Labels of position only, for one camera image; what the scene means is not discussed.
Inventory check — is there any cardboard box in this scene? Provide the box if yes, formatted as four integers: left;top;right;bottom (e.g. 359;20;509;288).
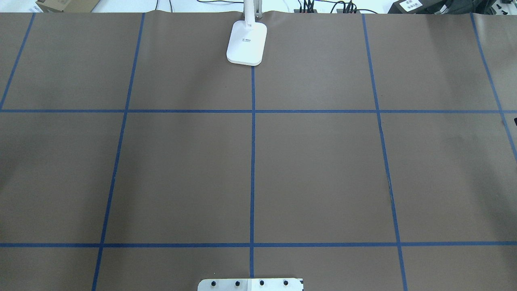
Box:
35;0;100;13

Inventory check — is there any white desk lamp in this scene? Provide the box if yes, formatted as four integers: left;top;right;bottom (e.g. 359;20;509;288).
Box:
226;0;268;66

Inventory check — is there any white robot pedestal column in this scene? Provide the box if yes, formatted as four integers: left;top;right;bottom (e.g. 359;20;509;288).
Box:
197;278;304;291

